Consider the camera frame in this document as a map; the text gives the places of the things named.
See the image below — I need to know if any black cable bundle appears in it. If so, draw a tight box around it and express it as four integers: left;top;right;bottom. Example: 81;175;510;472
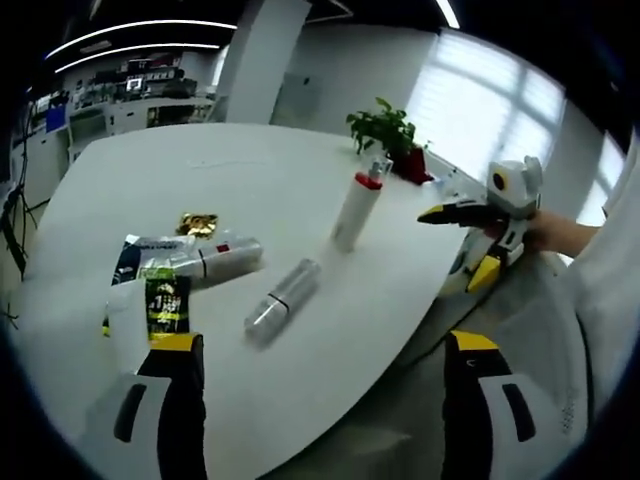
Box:
0;99;44;281

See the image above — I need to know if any green plant in red pot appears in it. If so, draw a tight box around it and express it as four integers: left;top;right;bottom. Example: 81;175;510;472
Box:
346;97;435;185

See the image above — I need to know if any ceiling light strip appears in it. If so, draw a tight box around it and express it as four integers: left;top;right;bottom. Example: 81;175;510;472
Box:
434;0;462;30
49;19;239;57
54;43;222;74

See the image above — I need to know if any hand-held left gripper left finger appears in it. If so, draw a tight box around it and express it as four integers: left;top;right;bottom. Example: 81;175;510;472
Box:
82;332;207;480

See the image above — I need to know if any small white skincare bottle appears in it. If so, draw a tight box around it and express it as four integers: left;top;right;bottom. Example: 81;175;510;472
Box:
189;237;265;282
243;258;322;347

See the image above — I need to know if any white pillar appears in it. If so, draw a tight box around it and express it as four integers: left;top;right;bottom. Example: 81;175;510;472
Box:
219;0;311;126

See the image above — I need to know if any bright window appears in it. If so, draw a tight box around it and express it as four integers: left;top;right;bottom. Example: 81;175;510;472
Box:
404;27;629;226

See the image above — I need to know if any red collar white skincare bottle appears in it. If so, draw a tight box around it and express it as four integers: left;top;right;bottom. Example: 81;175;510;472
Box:
330;153;395;250

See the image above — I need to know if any gold foil skincare sachet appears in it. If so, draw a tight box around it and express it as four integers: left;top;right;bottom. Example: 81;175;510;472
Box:
174;212;220;238

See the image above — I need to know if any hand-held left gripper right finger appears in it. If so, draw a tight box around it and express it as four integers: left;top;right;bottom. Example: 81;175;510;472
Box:
440;329;557;480

